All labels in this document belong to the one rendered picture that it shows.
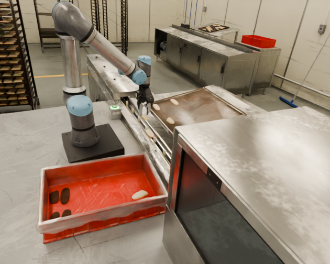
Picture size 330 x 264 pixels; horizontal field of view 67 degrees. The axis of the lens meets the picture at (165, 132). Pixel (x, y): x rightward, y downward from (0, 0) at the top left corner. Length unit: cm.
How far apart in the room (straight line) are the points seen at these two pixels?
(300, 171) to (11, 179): 117
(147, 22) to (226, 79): 524
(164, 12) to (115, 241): 857
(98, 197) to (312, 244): 88
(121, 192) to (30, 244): 39
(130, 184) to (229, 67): 326
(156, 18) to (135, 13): 74
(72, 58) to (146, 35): 775
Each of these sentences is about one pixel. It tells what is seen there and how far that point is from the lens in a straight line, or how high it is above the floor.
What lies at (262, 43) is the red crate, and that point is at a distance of 483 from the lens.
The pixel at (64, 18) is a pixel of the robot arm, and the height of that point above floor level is 150.
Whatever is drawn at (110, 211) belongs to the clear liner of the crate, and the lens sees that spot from 96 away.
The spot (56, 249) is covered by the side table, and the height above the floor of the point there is 82.
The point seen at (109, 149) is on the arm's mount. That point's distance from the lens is 131.
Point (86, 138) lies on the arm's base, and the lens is 133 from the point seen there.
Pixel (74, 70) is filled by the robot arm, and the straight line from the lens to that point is 134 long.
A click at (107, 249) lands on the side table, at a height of 82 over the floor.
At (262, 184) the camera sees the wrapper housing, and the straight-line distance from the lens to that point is 54.
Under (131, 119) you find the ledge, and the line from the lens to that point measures 167.
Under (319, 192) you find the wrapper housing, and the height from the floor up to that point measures 130.
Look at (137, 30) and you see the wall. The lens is 888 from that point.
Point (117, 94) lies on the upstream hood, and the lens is 197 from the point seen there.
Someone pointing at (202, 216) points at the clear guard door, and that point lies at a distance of 64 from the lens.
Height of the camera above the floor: 162
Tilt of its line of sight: 30 degrees down
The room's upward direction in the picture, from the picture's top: 4 degrees clockwise
